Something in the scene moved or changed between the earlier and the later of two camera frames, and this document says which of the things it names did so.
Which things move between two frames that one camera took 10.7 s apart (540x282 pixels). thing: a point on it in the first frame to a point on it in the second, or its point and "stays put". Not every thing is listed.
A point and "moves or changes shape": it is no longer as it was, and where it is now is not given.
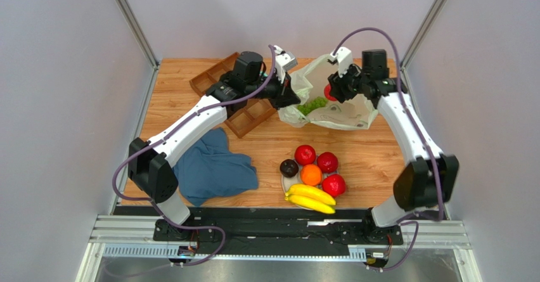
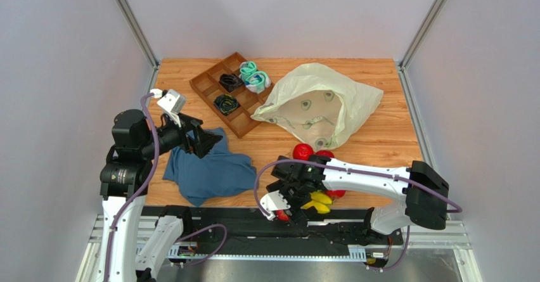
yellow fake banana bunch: x=312 y=198 stays put
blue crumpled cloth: x=211 y=168 stays put
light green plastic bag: x=309 y=82 moves or changes shape
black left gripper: x=285 y=96 to x=201 y=142
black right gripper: x=340 y=87 to x=293 y=192
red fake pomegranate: x=305 y=154 stays put
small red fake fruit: x=326 y=90 to x=281 y=215
